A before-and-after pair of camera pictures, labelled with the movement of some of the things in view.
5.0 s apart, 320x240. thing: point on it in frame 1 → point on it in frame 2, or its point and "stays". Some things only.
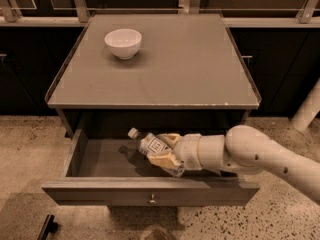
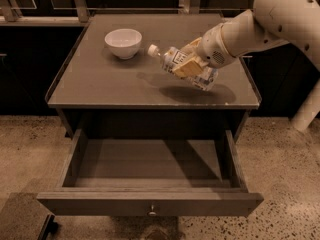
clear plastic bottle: x=148 y=143 → x=206 y=79
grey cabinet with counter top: x=153 y=71 stays
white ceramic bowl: x=123 y=42 stays
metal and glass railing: x=240 y=4 stays
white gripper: x=187 y=151 → x=212 y=49
